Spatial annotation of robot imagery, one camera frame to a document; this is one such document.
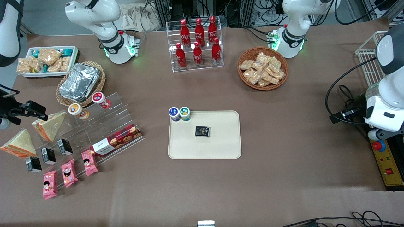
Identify triangular sandwich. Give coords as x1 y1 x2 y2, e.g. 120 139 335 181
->
0 129 37 158
31 111 67 142

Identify beige plastic tray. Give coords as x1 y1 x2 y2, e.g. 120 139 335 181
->
168 110 242 160

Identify orange yogurt cup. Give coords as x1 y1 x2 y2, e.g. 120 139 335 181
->
68 103 90 120

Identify small black carton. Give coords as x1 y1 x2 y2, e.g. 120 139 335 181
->
25 156 42 173
57 138 73 156
41 147 57 165

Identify stack of foil trays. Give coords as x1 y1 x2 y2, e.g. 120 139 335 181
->
59 63 101 102

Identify large rice cracker pack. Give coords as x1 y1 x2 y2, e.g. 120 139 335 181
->
38 48 62 65

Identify yellow control box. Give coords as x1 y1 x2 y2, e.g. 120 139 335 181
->
369 138 404 192

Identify white rectangular bin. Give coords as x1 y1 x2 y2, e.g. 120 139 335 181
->
21 46 79 78

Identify red lid yogurt cup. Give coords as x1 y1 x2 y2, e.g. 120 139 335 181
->
92 91 112 109

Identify foil packs in basket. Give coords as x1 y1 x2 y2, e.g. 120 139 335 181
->
56 61 106 108

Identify clear acrylic stepped display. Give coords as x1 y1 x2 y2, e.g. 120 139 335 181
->
16 92 145 172

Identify pink snack packet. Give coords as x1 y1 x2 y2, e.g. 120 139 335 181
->
61 159 79 188
43 170 59 200
81 149 99 177

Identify red tartan cookie box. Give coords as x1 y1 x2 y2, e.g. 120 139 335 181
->
91 124 143 157

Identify round wicker snack basket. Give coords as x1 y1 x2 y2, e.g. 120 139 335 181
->
237 46 289 91

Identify crumpled beige paper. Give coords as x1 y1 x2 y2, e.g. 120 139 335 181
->
118 4 162 32

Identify blue lid cup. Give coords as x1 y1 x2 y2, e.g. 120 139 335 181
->
168 107 181 122

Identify black carton with gold print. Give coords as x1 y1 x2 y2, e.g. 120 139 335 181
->
195 126 211 138

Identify red cola bottle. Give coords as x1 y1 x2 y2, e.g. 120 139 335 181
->
208 16 218 45
211 38 222 65
193 41 203 67
175 43 187 69
194 18 205 47
180 19 191 48

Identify clear acrylic bottle rack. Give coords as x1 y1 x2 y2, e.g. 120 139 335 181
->
166 16 224 73

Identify green lid cup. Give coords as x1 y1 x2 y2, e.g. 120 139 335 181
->
179 106 191 122

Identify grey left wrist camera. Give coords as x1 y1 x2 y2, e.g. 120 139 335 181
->
367 128 388 141

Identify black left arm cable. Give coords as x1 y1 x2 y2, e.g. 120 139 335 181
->
325 57 378 125

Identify white wire rack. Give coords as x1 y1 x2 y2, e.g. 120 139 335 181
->
355 30 389 88

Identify black floor cables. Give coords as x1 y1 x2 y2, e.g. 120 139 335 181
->
280 210 404 227

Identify aluminium frame with cables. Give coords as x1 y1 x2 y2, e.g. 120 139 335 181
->
146 0 286 29

